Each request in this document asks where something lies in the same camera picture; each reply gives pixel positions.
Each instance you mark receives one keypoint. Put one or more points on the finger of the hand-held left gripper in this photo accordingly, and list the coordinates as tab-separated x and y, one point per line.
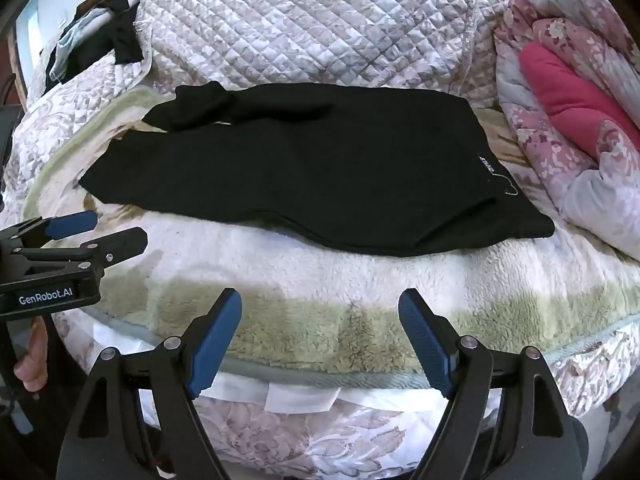
75	222
117	244

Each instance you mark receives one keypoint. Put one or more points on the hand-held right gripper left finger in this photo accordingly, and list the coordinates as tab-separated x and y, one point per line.
215	345

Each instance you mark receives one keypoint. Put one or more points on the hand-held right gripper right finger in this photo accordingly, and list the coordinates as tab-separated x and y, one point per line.
425	345

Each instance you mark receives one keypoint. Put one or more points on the black pants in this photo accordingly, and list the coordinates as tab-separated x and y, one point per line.
325	160

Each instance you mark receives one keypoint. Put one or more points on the person's left hand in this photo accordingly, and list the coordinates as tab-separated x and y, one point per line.
32	357

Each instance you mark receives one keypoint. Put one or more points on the white blanket label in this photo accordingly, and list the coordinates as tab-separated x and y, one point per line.
300	399

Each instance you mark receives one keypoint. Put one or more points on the floral fleece blanket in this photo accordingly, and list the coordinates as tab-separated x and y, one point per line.
300	285

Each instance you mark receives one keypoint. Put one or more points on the pile of dark clothes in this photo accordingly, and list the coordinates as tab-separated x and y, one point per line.
70	47

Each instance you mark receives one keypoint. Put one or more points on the black garment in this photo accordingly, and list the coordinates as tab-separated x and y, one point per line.
122	35

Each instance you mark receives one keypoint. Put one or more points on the grey quilted bedspread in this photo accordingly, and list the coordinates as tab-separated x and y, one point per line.
300	20

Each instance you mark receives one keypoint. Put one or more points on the pink floral comforter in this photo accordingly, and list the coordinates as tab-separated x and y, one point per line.
565	25

